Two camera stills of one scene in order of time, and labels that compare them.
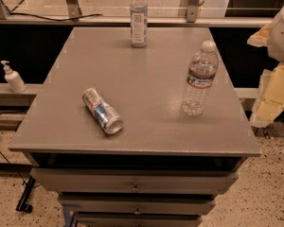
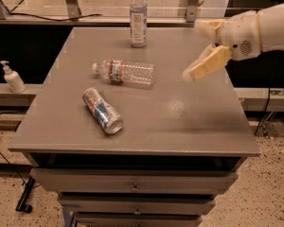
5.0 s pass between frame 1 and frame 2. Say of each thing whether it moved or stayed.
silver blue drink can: stayed
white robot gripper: moved
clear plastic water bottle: moved
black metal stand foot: stayed
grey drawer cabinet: stayed
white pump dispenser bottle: stayed
